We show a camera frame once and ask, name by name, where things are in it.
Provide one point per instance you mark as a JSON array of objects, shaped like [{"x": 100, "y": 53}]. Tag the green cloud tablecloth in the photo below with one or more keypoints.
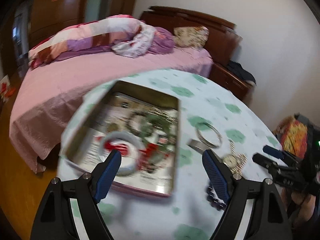
[{"x": 203, "y": 105}]

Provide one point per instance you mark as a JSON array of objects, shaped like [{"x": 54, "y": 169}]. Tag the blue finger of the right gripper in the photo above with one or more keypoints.
[
  {"x": 266, "y": 163},
  {"x": 284, "y": 156}
]

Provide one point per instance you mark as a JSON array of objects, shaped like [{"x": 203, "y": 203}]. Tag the silver bangle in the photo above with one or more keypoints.
[{"x": 208, "y": 135}]

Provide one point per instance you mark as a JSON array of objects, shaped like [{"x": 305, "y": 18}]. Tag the colourful cushion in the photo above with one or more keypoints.
[{"x": 292, "y": 135}]

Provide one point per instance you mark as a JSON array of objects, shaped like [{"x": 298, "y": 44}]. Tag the red white bags on floor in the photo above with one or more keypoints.
[{"x": 6, "y": 89}]

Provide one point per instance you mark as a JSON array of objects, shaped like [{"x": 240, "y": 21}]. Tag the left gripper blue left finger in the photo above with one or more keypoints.
[{"x": 104, "y": 174}]

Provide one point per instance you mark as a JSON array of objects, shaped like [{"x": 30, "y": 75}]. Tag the white jade bangle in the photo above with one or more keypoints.
[{"x": 127, "y": 144}]

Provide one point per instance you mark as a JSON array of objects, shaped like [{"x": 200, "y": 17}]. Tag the purple folded blanket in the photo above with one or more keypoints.
[{"x": 163, "y": 42}]

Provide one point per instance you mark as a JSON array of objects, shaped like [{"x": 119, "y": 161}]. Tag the wooden nightstand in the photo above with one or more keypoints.
[{"x": 226, "y": 79}]

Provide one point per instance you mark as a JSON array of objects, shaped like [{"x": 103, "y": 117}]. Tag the patchwork pink quilt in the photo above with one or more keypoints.
[{"x": 75, "y": 38}]

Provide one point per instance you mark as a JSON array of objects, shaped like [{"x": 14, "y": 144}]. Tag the bed with pink sheet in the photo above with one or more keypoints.
[{"x": 49, "y": 95}]

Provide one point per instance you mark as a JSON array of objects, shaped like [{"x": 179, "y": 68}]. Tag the person's right hand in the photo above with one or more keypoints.
[{"x": 300, "y": 207}]

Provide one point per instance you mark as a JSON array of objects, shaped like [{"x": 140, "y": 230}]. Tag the black clothes on nightstand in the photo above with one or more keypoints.
[{"x": 237, "y": 69}]

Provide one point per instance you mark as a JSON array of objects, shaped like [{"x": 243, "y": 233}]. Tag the silver wristwatch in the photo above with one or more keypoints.
[{"x": 234, "y": 161}]

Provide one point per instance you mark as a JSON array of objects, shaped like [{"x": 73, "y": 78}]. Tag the pink metal tin box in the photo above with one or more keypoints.
[{"x": 143, "y": 125}]

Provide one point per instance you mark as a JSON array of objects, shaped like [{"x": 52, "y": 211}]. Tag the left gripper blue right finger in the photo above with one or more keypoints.
[{"x": 217, "y": 180}]

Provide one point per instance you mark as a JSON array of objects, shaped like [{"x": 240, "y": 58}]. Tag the brown wooden wardrobe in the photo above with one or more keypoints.
[{"x": 36, "y": 20}]

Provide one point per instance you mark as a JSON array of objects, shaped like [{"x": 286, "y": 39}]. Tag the floral pillow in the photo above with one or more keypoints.
[{"x": 194, "y": 37}]

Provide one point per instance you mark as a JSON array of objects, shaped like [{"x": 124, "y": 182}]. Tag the white floral cloth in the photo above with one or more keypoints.
[{"x": 139, "y": 45}]

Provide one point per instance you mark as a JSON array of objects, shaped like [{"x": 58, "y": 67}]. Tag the dark wooden headboard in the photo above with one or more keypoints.
[{"x": 222, "y": 40}]

